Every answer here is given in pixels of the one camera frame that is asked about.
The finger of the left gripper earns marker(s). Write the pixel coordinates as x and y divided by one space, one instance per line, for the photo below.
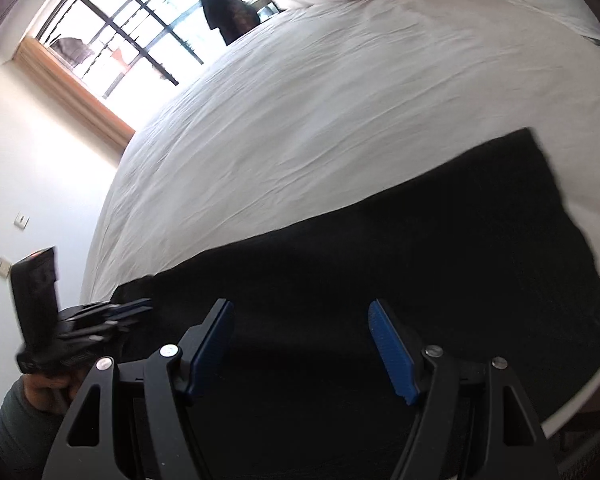
80 330
105 309

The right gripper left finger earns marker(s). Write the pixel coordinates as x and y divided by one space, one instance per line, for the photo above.
84 445

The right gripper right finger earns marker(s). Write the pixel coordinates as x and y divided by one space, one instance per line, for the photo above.
472 420

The black denim pants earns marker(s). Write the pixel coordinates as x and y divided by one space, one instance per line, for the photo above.
423 333

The grey sleeved forearm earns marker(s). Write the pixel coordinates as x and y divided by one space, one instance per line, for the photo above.
26 434

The person's left hand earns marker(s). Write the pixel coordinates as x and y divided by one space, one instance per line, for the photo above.
52 394

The left orange curtain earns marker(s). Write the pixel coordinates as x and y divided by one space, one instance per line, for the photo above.
45 69

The hanging grey garment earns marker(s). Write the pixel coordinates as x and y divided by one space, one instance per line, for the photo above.
72 50

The white bed sheet mattress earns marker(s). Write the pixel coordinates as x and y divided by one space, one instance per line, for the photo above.
442 156

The dark jacket on chair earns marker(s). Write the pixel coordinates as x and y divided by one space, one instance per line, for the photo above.
232 18

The beige wall socket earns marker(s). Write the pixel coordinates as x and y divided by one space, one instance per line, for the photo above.
5 267

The black balcony door frame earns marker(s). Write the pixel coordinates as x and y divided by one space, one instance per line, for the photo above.
138 44

